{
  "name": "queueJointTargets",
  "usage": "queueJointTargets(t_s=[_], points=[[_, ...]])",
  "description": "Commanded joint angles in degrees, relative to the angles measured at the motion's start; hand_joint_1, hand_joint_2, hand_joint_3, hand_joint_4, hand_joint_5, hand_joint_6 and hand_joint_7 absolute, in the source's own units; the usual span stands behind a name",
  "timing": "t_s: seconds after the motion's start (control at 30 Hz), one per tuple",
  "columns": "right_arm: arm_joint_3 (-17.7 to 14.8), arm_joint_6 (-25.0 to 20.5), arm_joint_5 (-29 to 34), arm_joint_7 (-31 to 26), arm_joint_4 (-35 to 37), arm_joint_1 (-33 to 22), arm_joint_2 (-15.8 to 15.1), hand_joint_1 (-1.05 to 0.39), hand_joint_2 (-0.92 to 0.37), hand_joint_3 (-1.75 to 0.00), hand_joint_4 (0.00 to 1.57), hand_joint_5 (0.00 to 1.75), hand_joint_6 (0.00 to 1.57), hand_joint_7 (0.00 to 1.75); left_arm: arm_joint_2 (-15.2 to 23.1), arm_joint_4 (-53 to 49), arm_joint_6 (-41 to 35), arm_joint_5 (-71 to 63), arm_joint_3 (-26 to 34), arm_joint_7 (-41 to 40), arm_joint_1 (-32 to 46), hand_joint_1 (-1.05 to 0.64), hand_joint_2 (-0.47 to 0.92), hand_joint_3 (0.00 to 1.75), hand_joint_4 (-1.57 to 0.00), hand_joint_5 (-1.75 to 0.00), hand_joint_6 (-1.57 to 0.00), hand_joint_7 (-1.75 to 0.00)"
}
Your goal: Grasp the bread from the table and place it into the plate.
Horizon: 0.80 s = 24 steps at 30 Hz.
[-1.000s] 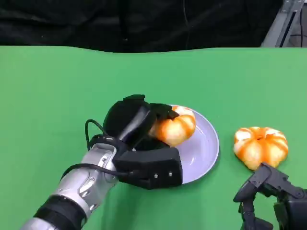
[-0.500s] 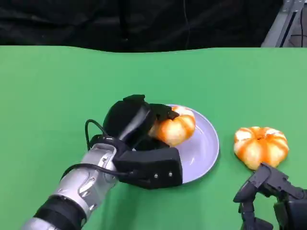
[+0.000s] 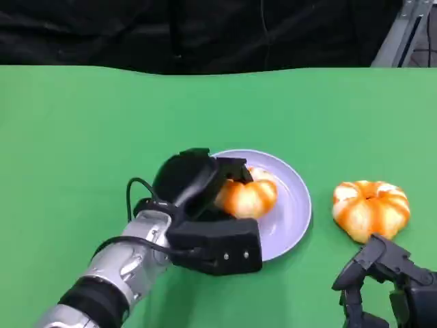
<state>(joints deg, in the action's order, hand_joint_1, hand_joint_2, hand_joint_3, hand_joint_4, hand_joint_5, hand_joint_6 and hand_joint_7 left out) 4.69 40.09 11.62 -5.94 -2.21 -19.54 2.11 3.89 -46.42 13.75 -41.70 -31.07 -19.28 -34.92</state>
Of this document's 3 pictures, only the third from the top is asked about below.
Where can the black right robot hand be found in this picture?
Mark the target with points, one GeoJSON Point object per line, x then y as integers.
{"type": "Point", "coordinates": [403, 287]}

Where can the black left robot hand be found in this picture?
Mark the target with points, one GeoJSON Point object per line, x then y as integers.
{"type": "Point", "coordinates": [184, 181]}

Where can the orange white toy bread roll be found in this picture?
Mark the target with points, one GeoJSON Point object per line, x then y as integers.
{"type": "Point", "coordinates": [249, 201]}
{"type": "Point", "coordinates": [372, 212]}

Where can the green table cloth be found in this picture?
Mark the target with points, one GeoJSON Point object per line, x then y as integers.
{"type": "Point", "coordinates": [102, 119]}

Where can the lilac plate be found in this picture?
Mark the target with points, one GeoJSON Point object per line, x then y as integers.
{"type": "Point", "coordinates": [290, 212]}

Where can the black curtain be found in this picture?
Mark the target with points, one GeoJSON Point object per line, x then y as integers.
{"type": "Point", "coordinates": [102, 30]}

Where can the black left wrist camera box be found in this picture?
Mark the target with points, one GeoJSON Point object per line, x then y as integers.
{"type": "Point", "coordinates": [218, 246]}

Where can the grey aluminium frame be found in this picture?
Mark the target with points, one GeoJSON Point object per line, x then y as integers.
{"type": "Point", "coordinates": [392, 44]}

